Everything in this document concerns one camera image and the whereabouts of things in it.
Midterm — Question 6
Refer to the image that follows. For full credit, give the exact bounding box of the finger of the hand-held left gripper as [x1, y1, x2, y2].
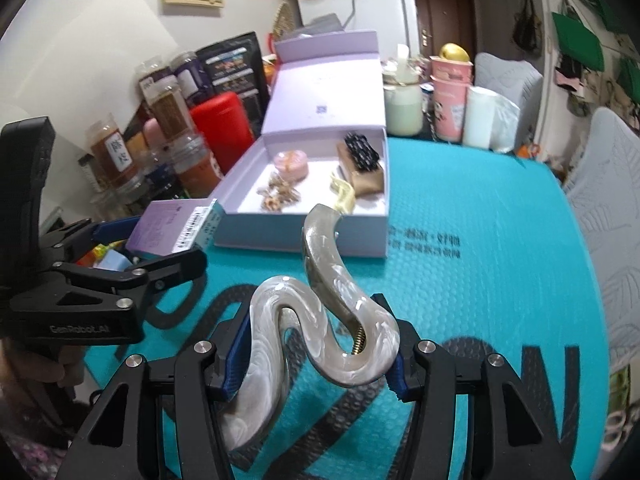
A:
[42, 215, 143, 261]
[10, 249, 208, 313]

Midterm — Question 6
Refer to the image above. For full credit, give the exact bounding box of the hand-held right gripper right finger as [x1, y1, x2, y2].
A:
[375, 294, 576, 480]

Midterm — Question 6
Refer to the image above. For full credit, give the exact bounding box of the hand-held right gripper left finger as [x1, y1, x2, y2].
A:
[52, 312, 251, 480]

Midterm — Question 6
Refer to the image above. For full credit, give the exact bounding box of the small purple carton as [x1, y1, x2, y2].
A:
[125, 198, 223, 261]

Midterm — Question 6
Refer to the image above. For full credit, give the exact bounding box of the marbled wavy hair claw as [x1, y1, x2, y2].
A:
[220, 204, 401, 453]

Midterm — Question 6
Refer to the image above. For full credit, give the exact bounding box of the clear ornamented hair claw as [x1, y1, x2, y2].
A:
[257, 172, 303, 211]

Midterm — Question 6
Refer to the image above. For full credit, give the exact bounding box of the gold box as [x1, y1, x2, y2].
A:
[336, 142, 386, 195]

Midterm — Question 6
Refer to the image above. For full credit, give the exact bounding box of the black polka dot hair bow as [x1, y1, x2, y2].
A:
[344, 131, 383, 173]

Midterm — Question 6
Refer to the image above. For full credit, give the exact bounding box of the lavender gift box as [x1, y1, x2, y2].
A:
[214, 30, 391, 259]

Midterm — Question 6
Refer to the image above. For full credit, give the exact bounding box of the person's left hand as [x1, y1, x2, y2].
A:
[0, 342, 83, 403]

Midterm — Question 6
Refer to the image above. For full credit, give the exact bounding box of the white and blue power bank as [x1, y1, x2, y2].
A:
[97, 252, 133, 271]

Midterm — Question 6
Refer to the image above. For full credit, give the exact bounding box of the tall jar with white label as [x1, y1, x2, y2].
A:
[86, 120, 138, 191]

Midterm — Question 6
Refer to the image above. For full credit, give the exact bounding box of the jar with dark blue label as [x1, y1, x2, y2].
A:
[142, 147, 181, 193]

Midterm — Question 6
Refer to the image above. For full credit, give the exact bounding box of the pink canister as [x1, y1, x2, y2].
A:
[142, 120, 168, 148]

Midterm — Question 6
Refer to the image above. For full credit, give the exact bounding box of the wide jar with brown contents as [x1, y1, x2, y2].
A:
[172, 132, 223, 198]

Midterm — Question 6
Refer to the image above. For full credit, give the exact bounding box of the jar with brown label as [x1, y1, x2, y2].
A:
[150, 77, 193, 136]

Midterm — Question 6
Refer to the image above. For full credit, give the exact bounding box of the teal bubble mailer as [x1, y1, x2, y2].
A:
[82, 135, 613, 480]

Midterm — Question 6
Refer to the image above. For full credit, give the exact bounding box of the red canister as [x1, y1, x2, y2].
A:
[190, 92, 256, 176]

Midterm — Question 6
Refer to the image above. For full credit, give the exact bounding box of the jar with dark contents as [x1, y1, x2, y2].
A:
[170, 51, 211, 106]

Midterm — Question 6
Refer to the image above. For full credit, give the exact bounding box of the black coffee pouch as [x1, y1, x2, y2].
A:
[196, 31, 271, 136]

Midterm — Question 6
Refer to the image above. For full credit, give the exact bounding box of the floral patterned cloth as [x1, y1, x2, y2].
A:
[0, 400, 101, 480]

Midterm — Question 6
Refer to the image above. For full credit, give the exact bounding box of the grey leaf-pattern chair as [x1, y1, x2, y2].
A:
[562, 107, 640, 376]
[472, 52, 543, 116]

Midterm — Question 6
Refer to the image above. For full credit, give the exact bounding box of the white tissue roll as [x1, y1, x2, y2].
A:
[462, 86, 521, 153]

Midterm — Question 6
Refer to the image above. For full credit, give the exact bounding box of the woven straw fan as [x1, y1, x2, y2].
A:
[272, 2, 298, 41]

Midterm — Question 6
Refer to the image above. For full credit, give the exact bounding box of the pink panda paper cup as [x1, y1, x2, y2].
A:
[431, 77, 471, 142]

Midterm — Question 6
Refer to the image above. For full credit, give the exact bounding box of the grey foil pouch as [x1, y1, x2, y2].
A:
[300, 12, 346, 36]

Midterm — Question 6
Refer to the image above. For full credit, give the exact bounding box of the white fridge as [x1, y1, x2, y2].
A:
[297, 0, 418, 58]

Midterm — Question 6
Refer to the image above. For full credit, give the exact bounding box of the brown door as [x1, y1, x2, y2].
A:
[410, 0, 473, 58]

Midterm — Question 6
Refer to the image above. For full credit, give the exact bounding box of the dark hanging bag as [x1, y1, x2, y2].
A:
[512, 0, 543, 53]

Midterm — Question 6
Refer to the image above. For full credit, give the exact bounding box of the green tote bag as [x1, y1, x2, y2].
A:
[552, 10, 605, 71]
[590, 0, 640, 31]
[617, 57, 640, 93]

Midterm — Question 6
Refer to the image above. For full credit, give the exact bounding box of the white bottle with handle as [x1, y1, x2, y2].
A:
[382, 44, 423, 137]

